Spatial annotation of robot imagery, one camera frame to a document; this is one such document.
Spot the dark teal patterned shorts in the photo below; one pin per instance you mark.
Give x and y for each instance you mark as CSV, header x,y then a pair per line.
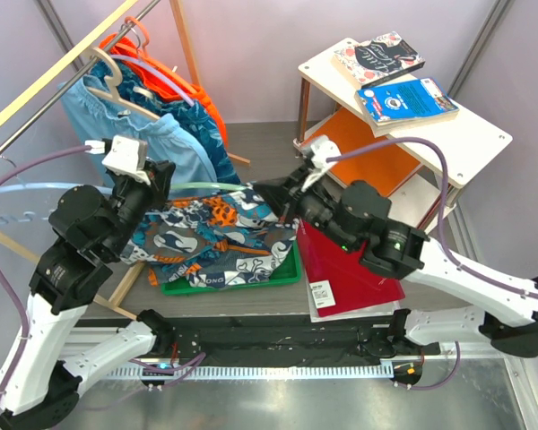
x,y
195,120

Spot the light blue hanger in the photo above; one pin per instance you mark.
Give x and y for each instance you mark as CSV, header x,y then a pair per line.
x,y
22,201

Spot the light blue shorts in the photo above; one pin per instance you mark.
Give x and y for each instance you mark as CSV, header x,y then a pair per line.
x,y
93,118

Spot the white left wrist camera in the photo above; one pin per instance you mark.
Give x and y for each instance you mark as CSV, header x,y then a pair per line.
x,y
123,156

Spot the lilac hanger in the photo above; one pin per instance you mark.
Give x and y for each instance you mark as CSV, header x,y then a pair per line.
x,y
156,73

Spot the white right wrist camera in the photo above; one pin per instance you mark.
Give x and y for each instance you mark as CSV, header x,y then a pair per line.
x,y
320,153

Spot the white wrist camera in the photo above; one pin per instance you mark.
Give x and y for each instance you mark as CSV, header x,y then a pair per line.
x,y
320,153
123,156

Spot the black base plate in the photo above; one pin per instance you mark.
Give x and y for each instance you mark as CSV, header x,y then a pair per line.
x,y
260,343

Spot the orange hanger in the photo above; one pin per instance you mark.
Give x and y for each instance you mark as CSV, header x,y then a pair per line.
x,y
141,34

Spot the wooden clothes rack frame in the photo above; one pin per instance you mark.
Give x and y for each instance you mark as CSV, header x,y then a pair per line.
x,y
124,286

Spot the orange teal cartoon shorts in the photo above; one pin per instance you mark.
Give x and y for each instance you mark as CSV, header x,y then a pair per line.
x,y
221,240

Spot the floral cover book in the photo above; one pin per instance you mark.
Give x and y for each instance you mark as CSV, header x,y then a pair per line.
x,y
376,61

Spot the orange folder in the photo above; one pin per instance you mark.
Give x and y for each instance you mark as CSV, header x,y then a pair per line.
x,y
386,169

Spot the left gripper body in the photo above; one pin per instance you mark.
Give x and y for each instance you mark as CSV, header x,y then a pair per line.
x,y
134,197

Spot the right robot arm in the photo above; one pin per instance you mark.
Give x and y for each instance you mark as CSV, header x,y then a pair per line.
x,y
500,308

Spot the blue cover book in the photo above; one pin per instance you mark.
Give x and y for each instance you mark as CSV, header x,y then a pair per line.
x,y
416,100

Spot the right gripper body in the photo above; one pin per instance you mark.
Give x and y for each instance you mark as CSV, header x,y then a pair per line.
x,y
315,204

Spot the white papers under folder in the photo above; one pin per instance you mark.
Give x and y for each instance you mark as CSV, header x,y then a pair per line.
x,y
320,293

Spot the red folder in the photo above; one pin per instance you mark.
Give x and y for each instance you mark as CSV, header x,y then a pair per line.
x,y
354,286

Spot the metal clothes rail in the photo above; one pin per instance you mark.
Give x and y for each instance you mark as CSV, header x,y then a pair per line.
x,y
47,77

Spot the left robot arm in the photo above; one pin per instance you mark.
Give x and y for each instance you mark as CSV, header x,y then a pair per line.
x,y
38,388

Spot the beige hanger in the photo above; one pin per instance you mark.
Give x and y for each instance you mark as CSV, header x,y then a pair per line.
x,y
112,81

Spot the mint green hanger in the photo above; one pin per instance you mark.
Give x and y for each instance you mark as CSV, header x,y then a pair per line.
x,y
206,185

